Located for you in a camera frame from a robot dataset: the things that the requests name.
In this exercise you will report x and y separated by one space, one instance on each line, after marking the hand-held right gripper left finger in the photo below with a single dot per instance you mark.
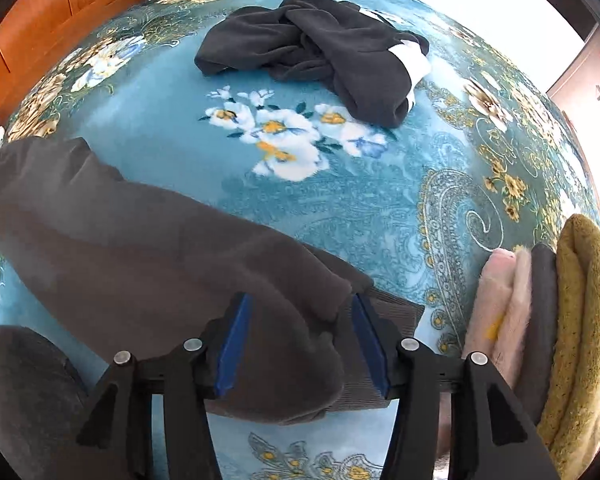
235 340

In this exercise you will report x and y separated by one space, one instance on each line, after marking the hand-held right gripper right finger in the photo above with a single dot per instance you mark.
370 340

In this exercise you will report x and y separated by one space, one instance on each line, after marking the dark grey sweatshirt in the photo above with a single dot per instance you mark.
130 260

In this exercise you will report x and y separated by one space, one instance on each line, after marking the folded pink fuzzy garment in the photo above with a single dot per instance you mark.
495 310

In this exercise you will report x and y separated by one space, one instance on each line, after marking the blue floral blanket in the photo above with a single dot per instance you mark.
380 200

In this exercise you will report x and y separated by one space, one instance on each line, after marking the folded grey garment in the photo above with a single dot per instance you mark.
542 310

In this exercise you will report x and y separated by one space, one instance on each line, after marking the folded mustard yellow garment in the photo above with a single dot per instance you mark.
580 335

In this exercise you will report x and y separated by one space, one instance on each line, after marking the black garment with white cuffs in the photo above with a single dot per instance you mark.
330 60

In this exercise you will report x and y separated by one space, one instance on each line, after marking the cream door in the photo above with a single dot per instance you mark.
580 90

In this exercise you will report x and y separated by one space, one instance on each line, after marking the wooden headboard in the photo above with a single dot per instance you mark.
40 25

